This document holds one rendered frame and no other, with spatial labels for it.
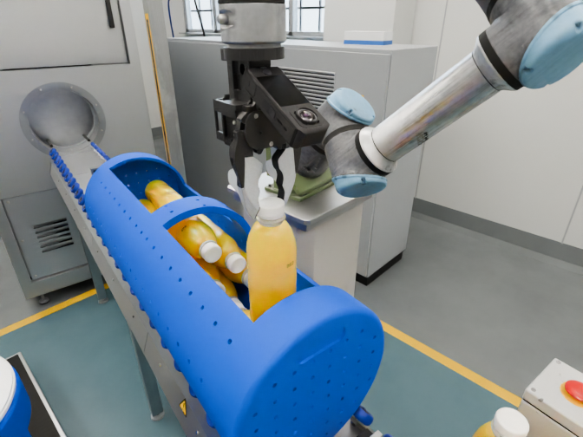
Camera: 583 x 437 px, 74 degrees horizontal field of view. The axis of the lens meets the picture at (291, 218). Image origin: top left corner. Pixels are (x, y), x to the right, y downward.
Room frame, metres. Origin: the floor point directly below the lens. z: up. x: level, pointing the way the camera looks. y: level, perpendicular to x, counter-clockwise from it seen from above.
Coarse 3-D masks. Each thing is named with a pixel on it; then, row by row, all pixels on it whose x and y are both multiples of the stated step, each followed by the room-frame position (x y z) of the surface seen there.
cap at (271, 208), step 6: (264, 198) 0.49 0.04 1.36; (270, 198) 0.49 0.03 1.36; (276, 198) 0.49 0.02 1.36; (264, 204) 0.47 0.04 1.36; (270, 204) 0.47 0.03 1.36; (276, 204) 0.47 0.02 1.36; (282, 204) 0.47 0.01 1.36; (264, 210) 0.45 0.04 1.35; (270, 210) 0.45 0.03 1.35; (276, 210) 0.45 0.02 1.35; (282, 210) 0.46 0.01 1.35; (258, 216) 0.46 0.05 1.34; (264, 216) 0.46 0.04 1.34; (270, 216) 0.45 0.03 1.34; (276, 216) 0.46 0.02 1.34; (282, 216) 0.46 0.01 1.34
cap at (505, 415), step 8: (504, 408) 0.34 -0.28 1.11; (512, 408) 0.34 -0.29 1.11; (496, 416) 0.33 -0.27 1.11; (504, 416) 0.33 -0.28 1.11; (512, 416) 0.33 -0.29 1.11; (520, 416) 0.33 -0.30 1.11; (496, 424) 0.32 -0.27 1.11; (504, 424) 0.32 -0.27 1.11; (512, 424) 0.32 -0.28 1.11; (520, 424) 0.32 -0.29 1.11; (528, 424) 0.32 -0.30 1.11; (504, 432) 0.31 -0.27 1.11; (512, 432) 0.31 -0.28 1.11; (520, 432) 0.31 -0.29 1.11
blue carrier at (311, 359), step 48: (96, 192) 0.93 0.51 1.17; (144, 192) 1.09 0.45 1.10; (192, 192) 1.06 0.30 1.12; (144, 240) 0.65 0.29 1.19; (240, 240) 0.83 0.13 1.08; (144, 288) 0.57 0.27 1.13; (192, 288) 0.49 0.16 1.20; (240, 288) 0.75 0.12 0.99; (336, 288) 0.47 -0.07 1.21; (192, 336) 0.42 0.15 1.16; (240, 336) 0.38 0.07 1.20; (288, 336) 0.36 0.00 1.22; (336, 336) 0.40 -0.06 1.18; (192, 384) 0.40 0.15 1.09; (240, 384) 0.33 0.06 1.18; (288, 384) 0.34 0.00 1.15; (336, 384) 0.40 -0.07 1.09; (240, 432) 0.30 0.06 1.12; (288, 432) 0.34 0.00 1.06; (336, 432) 0.40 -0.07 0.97
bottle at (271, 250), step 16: (256, 224) 0.47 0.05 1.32; (272, 224) 0.45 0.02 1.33; (288, 224) 0.48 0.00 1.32; (256, 240) 0.45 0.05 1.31; (272, 240) 0.44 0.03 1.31; (288, 240) 0.45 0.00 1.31; (256, 256) 0.44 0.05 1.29; (272, 256) 0.44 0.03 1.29; (288, 256) 0.45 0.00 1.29; (256, 272) 0.44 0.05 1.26; (272, 272) 0.44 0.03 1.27; (288, 272) 0.45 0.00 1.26; (256, 288) 0.44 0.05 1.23; (272, 288) 0.44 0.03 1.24; (288, 288) 0.44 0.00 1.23; (256, 304) 0.44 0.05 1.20; (272, 304) 0.44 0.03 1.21
